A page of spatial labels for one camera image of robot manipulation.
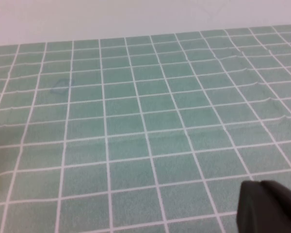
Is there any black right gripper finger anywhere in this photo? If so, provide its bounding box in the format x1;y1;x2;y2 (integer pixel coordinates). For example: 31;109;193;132
236;180;291;233

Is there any green white-grid tablecloth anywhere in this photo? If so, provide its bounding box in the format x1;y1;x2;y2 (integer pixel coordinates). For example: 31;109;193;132
0;23;291;233

